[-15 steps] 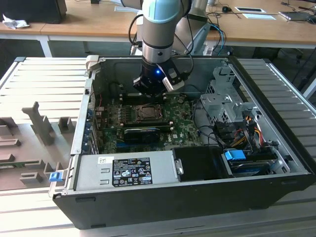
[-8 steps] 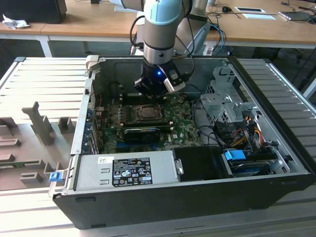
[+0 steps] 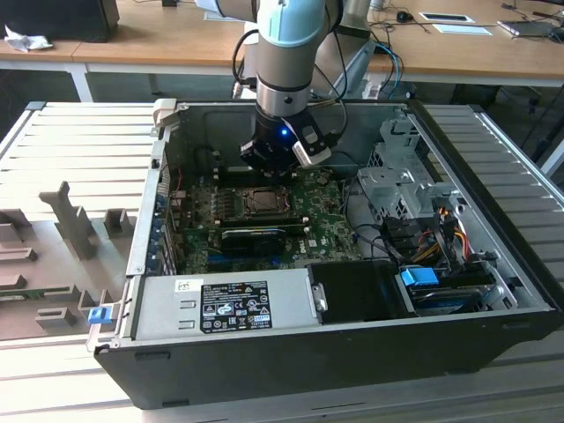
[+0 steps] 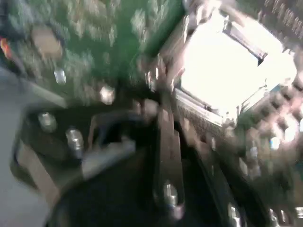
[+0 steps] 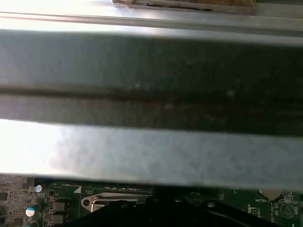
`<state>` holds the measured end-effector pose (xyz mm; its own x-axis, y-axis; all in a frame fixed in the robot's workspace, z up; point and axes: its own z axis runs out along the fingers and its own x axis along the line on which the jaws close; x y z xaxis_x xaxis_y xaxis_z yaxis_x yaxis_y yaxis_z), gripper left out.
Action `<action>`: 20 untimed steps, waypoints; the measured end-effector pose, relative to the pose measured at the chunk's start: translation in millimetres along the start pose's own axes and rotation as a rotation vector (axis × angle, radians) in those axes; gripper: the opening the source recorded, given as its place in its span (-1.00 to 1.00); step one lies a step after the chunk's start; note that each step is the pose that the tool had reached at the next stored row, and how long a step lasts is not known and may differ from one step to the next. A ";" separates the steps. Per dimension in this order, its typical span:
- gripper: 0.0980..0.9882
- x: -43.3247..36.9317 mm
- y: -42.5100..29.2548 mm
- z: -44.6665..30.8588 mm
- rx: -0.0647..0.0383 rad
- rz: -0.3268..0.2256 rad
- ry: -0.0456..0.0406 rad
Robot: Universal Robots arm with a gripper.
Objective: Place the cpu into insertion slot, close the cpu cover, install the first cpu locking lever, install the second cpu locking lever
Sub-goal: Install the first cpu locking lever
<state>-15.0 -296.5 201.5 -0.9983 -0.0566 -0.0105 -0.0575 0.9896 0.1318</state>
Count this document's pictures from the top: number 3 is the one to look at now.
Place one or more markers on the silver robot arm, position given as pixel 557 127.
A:
pixel 282 70

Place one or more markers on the CPU socket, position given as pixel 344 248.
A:
pixel 291 215

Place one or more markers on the black RAM slot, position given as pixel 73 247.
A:
pixel 264 219
pixel 264 228

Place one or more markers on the silver coin battery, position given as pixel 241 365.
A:
pixel 325 177

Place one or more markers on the black graphics card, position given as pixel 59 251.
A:
pixel 251 244

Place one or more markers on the green motherboard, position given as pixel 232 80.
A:
pixel 326 229

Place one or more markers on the metal drive cage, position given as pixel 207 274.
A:
pixel 396 189

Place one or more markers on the silver shroud latch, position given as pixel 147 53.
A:
pixel 319 297

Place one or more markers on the small white sticker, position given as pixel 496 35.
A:
pixel 189 285

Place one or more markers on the wooden desk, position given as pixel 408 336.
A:
pixel 462 53
pixel 154 39

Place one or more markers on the black printed label sticker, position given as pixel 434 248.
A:
pixel 235 308

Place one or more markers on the black plastic shroud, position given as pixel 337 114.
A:
pixel 352 291

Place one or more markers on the grey power supply unit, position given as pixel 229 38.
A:
pixel 167 308

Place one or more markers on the black computer mouse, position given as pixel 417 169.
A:
pixel 404 17

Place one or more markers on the blue disk carrier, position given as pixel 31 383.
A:
pixel 416 277

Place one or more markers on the grey parts rack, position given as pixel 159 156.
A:
pixel 66 247

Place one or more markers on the black open PC case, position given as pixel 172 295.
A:
pixel 264 374

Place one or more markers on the pale paper sheet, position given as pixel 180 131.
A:
pixel 462 30

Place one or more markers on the hard disk drive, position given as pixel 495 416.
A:
pixel 445 302

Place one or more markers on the blue case latch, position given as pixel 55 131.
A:
pixel 98 316

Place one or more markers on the black box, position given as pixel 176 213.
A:
pixel 57 20

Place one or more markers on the crumpled white paper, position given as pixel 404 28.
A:
pixel 26 40

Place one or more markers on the green RAM stick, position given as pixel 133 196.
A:
pixel 35 295

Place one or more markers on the grey laptop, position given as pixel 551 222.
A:
pixel 526 27

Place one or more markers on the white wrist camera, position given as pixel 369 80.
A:
pixel 313 147

